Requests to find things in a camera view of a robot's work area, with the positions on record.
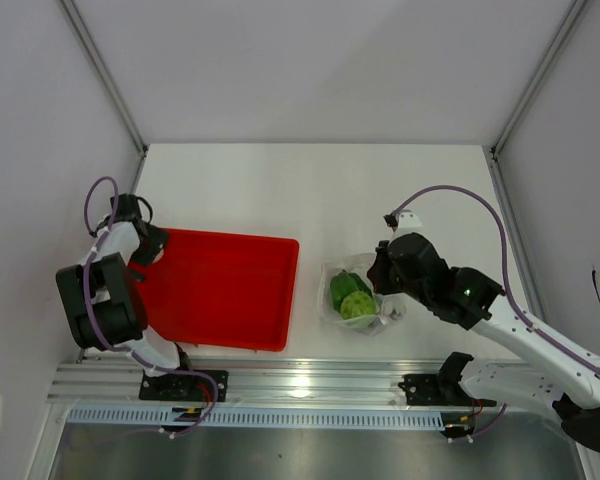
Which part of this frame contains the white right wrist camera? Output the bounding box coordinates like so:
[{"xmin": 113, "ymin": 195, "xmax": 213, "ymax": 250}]
[{"xmin": 394, "ymin": 210, "xmax": 423, "ymax": 233}]

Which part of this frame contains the green bell pepper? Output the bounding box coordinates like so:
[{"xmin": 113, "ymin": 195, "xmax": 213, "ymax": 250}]
[{"xmin": 329, "ymin": 270, "xmax": 373, "ymax": 311}]

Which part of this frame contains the white egg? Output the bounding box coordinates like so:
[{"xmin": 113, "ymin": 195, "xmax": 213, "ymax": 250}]
[{"xmin": 151, "ymin": 250, "xmax": 164, "ymax": 264}]

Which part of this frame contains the aluminium corner post right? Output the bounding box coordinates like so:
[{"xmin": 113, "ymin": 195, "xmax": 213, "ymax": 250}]
[{"xmin": 490, "ymin": 0, "xmax": 593, "ymax": 161}]

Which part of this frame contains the clear zip top bag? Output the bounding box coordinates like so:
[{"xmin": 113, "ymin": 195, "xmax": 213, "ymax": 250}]
[{"xmin": 318, "ymin": 253, "xmax": 407, "ymax": 335}]

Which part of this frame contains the red plastic tray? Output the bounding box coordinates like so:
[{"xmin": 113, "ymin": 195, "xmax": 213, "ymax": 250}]
[{"xmin": 131, "ymin": 229, "xmax": 299, "ymax": 352}]

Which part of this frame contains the aluminium corner post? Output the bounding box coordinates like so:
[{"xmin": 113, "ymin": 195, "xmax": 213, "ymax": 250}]
[
  {"xmin": 57, "ymin": 0, "xmax": 148, "ymax": 156},
  {"xmin": 490, "ymin": 0, "xmax": 593, "ymax": 161}
]

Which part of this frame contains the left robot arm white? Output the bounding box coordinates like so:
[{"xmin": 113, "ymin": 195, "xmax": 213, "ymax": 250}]
[{"xmin": 55, "ymin": 194, "xmax": 197, "ymax": 400}]

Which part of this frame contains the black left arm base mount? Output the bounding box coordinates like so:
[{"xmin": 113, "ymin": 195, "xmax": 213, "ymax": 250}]
[{"xmin": 138, "ymin": 373, "xmax": 213, "ymax": 403}]

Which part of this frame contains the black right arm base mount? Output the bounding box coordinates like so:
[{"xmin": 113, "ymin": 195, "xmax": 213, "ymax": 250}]
[{"xmin": 397, "ymin": 352, "xmax": 497, "ymax": 407}]

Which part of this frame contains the light green round vegetable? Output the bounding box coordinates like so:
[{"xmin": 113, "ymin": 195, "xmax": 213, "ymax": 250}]
[{"xmin": 339, "ymin": 291, "xmax": 376, "ymax": 320}]

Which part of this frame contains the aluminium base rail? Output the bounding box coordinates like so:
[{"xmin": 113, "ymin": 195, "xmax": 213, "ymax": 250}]
[{"xmin": 46, "ymin": 355, "xmax": 442, "ymax": 410}]

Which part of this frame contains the white slotted cable duct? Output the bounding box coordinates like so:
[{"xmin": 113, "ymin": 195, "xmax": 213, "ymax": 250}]
[{"xmin": 67, "ymin": 405, "xmax": 445, "ymax": 431}]

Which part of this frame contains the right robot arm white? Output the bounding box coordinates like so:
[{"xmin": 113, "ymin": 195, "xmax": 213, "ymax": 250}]
[{"xmin": 367, "ymin": 233, "xmax": 600, "ymax": 453}]

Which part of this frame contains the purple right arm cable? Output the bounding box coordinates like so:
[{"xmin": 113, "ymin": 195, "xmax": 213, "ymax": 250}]
[{"xmin": 383, "ymin": 185, "xmax": 600, "ymax": 384}]

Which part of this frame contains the aluminium corner post left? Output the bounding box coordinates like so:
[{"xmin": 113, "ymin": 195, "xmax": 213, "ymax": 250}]
[{"xmin": 57, "ymin": 0, "xmax": 148, "ymax": 156}]

